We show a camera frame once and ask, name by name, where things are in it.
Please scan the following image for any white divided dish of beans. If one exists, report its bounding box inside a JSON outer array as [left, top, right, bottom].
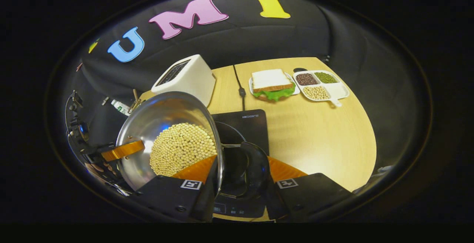
[[293, 70, 350, 107]]

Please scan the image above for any heap of yellow soybeans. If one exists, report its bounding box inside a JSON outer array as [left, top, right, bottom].
[[149, 123, 218, 177]]

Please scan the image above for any white bottle with green label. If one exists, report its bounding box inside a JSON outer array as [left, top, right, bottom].
[[110, 99, 131, 116]]

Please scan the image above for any sandwich with lettuce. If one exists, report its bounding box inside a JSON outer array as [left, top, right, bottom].
[[251, 69, 297, 102]]

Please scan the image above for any black induction cooktop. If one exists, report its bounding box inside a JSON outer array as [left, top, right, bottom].
[[211, 109, 270, 219]]

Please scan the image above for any black backdrop cloth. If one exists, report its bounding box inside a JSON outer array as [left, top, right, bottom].
[[56, 0, 432, 199]]

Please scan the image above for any white sandwich plate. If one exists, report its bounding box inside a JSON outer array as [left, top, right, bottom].
[[248, 73, 301, 97]]

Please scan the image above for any black power cable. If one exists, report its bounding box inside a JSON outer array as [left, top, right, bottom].
[[233, 64, 247, 111]]

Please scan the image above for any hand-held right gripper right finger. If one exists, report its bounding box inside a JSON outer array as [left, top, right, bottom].
[[264, 156, 353, 221]]

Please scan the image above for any white toaster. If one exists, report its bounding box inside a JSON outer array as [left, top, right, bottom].
[[151, 54, 217, 107]]

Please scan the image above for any steel pot with black handles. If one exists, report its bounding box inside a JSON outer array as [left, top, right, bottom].
[[116, 91, 271, 200]]

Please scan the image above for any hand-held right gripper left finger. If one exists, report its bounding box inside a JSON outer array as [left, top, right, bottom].
[[133, 155, 219, 222]]

